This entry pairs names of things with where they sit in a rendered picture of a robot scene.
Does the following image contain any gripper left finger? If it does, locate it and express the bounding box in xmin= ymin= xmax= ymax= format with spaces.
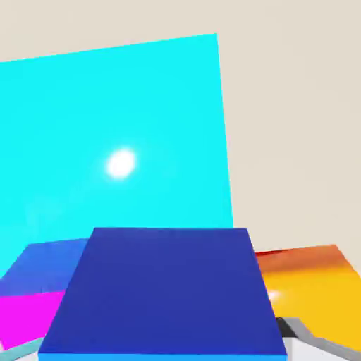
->
xmin=0 ymin=337 xmax=45 ymax=361

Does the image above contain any small yellow cube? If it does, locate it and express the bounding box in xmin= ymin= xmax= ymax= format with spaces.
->
xmin=254 ymin=244 xmax=361 ymax=354

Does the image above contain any small magenta cube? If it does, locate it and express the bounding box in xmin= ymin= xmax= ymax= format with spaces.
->
xmin=0 ymin=238 xmax=90 ymax=351

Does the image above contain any large cyan box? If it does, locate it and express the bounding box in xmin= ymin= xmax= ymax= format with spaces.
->
xmin=0 ymin=32 xmax=234 ymax=279

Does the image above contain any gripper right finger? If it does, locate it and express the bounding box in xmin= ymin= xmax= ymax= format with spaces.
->
xmin=275 ymin=317 xmax=361 ymax=361

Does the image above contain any small blue cube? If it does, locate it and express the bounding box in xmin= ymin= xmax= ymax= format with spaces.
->
xmin=37 ymin=227 xmax=288 ymax=361

